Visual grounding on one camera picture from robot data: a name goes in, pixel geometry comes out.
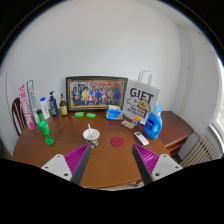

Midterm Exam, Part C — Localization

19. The small snack packet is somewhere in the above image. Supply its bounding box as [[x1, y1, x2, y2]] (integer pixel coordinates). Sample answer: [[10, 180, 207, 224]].
[[121, 120, 135, 129]]

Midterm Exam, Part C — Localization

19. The white remote control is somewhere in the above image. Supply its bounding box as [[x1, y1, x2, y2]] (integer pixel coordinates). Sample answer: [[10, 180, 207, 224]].
[[134, 132, 149, 146]]

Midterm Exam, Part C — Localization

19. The blue detergent bottle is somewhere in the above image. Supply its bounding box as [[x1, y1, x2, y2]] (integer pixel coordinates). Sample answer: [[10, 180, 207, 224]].
[[143, 105, 162, 140]]

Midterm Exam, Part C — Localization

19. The blue pump bottle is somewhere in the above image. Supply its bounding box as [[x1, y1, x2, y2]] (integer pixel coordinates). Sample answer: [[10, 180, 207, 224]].
[[49, 91, 59, 117]]

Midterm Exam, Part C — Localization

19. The green plastic soda bottle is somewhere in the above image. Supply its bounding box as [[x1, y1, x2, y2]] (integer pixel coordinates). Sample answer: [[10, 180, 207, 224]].
[[37, 109, 54, 145]]

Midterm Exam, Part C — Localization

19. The wooden chair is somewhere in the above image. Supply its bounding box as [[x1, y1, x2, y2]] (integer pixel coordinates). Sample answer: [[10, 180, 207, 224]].
[[11, 98, 26, 135]]

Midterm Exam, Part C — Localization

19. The pink long box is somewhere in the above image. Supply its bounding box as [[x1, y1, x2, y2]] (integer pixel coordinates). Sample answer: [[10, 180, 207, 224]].
[[18, 84, 35, 130]]

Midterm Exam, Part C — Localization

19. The right green small box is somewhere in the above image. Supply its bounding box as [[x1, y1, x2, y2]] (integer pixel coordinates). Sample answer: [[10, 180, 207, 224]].
[[86, 113, 96, 118]]

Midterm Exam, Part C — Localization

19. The round red coaster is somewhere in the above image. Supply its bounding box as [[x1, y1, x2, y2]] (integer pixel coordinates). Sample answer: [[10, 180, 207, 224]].
[[110, 137, 124, 147]]

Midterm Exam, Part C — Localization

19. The white paper cup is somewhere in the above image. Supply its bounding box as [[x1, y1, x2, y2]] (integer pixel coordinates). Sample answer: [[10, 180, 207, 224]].
[[83, 129, 100, 149]]

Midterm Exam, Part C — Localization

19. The wooden side cabinet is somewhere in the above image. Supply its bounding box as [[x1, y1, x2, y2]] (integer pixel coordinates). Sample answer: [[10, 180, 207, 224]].
[[159, 111, 193, 157]]

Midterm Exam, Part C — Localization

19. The framed group photo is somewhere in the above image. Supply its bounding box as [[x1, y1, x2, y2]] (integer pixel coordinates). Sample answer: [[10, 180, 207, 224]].
[[66, 76, 128, 111]]

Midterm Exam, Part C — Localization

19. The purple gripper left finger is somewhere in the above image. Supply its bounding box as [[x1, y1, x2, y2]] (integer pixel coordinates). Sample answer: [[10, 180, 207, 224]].
[[42, 143, 91, 185]]

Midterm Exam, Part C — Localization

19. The white spoon in cup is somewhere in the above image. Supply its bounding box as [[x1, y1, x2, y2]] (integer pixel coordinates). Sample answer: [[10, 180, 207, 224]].
[[88, 124, 94, 140]]

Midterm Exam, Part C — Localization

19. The orange small batteries pack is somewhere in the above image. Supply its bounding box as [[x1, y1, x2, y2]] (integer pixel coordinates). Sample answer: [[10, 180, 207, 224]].
[[132, 116, 141, 126]]

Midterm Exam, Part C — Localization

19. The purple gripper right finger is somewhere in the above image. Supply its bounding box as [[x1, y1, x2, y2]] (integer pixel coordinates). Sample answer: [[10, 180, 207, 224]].
[[132, 144, 182, 185]]

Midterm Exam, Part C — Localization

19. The blue tissue pack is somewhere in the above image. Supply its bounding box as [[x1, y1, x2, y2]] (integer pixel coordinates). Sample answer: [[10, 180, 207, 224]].
[[106, 105, 123, 120]]

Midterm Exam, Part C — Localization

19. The white radiator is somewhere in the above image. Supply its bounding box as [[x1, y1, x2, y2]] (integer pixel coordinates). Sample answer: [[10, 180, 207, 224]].
[[180, 135, 218, 167]]

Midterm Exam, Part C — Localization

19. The dark amber pump bottle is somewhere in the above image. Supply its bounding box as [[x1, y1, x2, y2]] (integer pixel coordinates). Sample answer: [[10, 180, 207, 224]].
[[60, 94, 68, 116]]

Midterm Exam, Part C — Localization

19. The green small box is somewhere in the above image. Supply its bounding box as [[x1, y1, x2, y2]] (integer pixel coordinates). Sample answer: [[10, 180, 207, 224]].
[[75, 112, 84, 117], [86, 113, 96, 118]]

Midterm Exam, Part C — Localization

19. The left green small box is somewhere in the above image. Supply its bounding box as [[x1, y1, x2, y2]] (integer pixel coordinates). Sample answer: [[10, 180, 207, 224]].
[[75, 112, 84, 117]]

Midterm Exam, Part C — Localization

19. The white lotion bottle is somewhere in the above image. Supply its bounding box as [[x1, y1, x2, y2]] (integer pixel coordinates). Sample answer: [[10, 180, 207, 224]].
[[40, 97, 50, 119]]

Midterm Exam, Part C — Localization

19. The white green long box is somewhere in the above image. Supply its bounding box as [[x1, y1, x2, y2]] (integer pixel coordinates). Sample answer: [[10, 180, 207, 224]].
[[26, 80, 38, 124]]

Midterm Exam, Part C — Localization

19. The white gift paper bag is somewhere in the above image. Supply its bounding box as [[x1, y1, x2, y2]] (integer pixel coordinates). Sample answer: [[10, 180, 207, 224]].
[[123, 70, 160, 124]]

